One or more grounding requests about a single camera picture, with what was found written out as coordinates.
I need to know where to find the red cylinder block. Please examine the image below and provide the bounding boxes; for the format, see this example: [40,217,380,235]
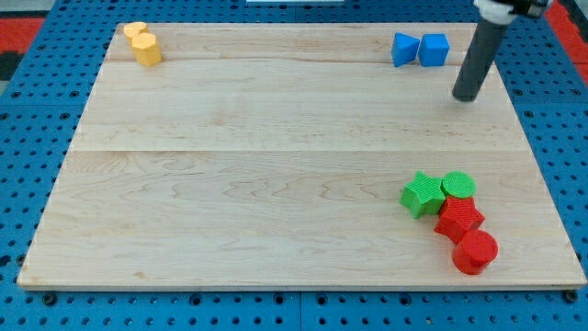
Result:
[452,230,499,275]

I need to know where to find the green star block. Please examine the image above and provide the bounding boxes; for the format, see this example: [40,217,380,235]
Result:
[399,171,446,219]

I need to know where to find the green cylinder block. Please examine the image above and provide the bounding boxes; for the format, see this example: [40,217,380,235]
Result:
[441,171,477,199]

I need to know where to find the yellow heart block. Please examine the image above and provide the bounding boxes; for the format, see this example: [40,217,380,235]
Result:
[123,21,149,45]

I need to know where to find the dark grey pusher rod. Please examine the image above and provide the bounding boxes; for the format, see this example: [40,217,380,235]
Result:
[452,18,508,102]

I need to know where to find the wooden board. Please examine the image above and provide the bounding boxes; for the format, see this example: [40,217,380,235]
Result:
[17,23,586,291]

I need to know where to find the yellow hexagon block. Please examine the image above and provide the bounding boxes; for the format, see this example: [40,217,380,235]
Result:
[131,32,162,66]

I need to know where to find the blue cube block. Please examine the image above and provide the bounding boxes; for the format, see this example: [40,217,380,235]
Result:
[418,34,450,67]

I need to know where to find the blue triangular block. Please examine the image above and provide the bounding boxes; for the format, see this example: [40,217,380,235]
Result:
[390,32,420,67]

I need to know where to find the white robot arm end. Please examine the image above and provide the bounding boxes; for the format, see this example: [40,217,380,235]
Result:
[473,0,553,25]

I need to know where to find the red star block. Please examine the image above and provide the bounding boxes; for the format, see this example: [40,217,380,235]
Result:
[434,196,485,245]

